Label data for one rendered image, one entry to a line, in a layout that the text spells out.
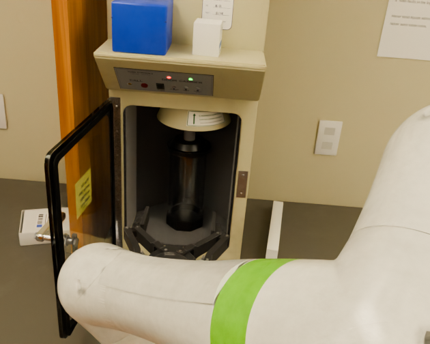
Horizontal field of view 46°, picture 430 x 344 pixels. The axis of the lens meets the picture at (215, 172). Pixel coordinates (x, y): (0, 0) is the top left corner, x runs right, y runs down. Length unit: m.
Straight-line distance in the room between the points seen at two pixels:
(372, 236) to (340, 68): 1.21
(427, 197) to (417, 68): 1.25
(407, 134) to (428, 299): 0.14
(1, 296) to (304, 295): 1.00
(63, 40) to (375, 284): 0.81
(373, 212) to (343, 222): 1.23
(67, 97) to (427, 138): 0.78
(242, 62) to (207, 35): 0.08
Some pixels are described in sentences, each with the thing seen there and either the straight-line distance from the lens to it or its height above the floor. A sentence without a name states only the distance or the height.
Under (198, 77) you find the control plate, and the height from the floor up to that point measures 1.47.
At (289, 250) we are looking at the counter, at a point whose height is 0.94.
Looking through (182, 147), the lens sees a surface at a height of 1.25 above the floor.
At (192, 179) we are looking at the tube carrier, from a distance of 1.25.
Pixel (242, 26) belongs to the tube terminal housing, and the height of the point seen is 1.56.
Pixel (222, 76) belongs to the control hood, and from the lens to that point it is 0.98.
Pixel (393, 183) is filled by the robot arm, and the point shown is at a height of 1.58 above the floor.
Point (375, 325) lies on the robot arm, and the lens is 0.32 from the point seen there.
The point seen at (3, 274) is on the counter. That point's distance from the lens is 1.35.
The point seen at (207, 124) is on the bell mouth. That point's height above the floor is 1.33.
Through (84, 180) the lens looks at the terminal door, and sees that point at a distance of 1.01.
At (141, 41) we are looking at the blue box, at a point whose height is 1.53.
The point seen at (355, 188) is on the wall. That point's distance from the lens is 1.71.
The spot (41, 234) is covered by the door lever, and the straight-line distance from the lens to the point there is 0.98.
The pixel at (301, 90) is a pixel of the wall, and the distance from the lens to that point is 1.55.
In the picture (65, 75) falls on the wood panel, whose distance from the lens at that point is 1.04.
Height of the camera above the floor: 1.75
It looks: 27 degrees down
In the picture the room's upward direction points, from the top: 5 degrees clockwise
